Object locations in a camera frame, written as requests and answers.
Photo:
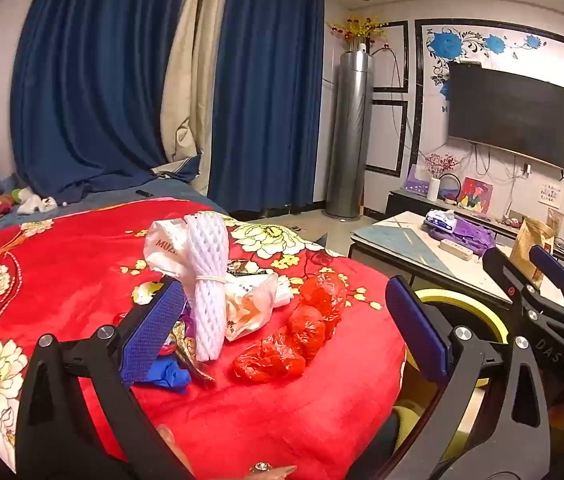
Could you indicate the colourful painting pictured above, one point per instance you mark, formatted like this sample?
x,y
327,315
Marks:
x,y
477,194

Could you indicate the round desk ornament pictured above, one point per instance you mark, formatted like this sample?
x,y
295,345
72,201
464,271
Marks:
x,y
451,187

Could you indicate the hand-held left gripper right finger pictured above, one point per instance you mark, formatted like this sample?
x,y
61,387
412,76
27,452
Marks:
x,y
414,327

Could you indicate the black television cabinet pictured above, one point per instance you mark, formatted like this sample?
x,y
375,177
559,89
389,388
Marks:
x,y
402,202

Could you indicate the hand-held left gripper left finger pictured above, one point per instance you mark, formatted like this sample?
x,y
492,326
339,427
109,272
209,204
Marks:
x,y
154,330

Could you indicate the white plush toy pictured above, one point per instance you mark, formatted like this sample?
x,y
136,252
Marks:
x,y
34,202

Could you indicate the blue plastic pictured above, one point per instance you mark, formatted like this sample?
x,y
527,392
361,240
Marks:
x,y
169,377

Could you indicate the wall socket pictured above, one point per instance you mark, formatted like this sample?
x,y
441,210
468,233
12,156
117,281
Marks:
x,y
527,169

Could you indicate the blue curtain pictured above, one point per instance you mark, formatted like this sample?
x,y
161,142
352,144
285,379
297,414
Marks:
x,y
267,110
86,85

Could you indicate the yellow trash can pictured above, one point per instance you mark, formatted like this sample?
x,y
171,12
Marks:
x,y
482,310

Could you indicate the silver tower air conditioner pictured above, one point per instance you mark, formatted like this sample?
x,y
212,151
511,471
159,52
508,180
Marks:
x,y
349,135

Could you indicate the white paper notice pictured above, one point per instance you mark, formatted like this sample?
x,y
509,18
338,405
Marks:
x,y
551,194

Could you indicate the blue bed sheet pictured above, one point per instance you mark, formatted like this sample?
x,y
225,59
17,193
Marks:
x,y
101,201

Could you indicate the purple box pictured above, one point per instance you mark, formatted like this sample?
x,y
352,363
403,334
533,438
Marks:
x,y
417,180

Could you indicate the tissue pack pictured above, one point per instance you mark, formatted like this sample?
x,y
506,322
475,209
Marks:
x,y
439,218

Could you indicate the white vase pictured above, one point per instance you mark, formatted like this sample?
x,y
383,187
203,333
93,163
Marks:
x,y
434,190

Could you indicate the gold snack wrapper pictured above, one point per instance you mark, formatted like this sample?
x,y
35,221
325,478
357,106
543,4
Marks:
x,y
190,357

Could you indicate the black wall television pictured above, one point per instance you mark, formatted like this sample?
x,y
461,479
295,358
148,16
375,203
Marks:
x,y
507,110

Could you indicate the purple plastic bag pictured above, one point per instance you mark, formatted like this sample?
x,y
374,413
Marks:
x,y
472,235

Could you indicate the white power strip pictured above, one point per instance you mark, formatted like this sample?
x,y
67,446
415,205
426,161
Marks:
x,y
456,249

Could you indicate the black snack wrapper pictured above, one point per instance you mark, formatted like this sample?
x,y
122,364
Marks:
x,y
242,266

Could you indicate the translucent plastic bag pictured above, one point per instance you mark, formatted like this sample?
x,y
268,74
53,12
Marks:
x,y
249,310

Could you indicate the beige curtain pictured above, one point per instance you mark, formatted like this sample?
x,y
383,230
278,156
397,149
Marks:
x,y
191,85

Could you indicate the white foam net bundle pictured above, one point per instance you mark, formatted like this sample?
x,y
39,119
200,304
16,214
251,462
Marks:
x,y
206,310

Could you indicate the gold flower decoration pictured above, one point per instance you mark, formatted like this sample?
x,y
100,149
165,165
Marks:
x,y
359,27

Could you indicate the brown paper bag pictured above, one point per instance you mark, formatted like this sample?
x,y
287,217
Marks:
x,y
527,245

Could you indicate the person's left hand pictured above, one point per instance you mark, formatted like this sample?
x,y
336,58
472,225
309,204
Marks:
x,y
277,472

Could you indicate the black remote control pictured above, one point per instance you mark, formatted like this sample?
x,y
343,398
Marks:
x,y
143,193

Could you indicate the coffee table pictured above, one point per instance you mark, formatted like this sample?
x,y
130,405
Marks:
x,y
402,240

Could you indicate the red floral blanket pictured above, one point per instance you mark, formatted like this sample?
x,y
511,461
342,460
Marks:
x,y
61,270

